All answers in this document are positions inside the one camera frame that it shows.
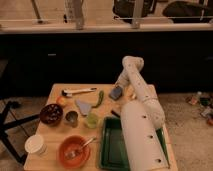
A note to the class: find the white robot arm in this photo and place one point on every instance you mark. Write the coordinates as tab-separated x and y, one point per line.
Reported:
146	102

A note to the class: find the white handled kitchen tool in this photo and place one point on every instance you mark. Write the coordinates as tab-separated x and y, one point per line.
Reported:
70	93

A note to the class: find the dark red bowl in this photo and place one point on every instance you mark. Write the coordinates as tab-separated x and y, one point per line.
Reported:
51	114

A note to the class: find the black handled scrub brush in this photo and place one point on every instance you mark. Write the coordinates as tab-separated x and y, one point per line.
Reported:
115	113

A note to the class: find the black office chair base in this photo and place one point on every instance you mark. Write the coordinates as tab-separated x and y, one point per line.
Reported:
4	125

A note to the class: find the small orange fruit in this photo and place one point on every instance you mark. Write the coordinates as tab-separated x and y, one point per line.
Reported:
62	101

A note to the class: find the white paper cup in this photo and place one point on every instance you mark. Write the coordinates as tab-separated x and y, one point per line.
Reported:
35	144

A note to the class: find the orange bowl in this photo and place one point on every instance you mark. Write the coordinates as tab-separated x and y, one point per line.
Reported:
69	144

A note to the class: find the metal spoon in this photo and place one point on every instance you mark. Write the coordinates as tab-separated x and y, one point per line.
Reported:
72	154

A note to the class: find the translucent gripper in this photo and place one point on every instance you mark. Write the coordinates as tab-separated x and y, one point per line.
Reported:
122	83

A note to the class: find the blue sponge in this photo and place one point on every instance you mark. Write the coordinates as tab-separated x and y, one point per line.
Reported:
116	93

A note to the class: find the green chili pepper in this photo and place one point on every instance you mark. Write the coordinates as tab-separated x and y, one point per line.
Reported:
100	99

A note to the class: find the black bag on ledge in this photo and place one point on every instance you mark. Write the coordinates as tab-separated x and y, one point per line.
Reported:
123	9

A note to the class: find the grey blue cloth piece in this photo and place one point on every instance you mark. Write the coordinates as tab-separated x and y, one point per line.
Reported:
84	107

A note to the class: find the small metal cup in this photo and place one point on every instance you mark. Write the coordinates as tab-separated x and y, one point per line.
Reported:
72	118

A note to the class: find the light green plastic cup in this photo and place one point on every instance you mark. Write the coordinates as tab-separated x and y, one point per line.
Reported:
91	120

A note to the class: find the green plastic tray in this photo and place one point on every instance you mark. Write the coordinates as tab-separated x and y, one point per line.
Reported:
112	146

